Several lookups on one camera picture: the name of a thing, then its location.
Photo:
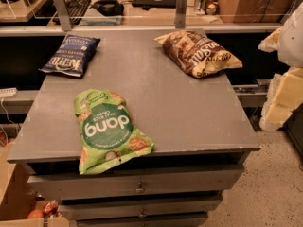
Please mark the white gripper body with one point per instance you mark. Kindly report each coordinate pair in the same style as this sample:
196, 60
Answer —
292, 40

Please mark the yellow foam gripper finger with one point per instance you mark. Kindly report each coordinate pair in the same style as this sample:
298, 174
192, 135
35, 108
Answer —
284, 96
270, 43

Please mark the brown chip bag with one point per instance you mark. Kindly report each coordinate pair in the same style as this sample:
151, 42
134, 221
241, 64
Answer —
196, 54

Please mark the green rice chip bag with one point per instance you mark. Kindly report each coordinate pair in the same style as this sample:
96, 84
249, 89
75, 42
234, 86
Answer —
109, 137

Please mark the blue kettle chip bag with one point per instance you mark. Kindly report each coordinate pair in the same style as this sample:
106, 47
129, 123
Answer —
73, 56

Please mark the small items on desk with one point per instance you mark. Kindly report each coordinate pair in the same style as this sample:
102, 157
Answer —
206, 7

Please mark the grey drawer cabinet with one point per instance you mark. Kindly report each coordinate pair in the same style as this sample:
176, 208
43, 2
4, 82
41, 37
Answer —
200, 132

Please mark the black laptop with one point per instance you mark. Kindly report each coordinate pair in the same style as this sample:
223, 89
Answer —
155, 3

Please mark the black headphones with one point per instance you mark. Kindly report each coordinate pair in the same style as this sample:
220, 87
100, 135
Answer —
109, 7

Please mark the black keyboard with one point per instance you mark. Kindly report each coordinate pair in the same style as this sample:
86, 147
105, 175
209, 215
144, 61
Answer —
74, 9

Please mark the clear acrylic barrier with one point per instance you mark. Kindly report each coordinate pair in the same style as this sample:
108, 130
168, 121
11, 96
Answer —
37, 15

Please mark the red snack packet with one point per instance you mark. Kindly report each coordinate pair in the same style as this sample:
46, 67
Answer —
50, 207

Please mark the white power strip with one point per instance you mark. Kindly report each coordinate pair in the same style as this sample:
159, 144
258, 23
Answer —
7, 92

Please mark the orange fruit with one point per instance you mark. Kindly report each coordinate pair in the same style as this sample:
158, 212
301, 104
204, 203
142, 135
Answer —
37, 213

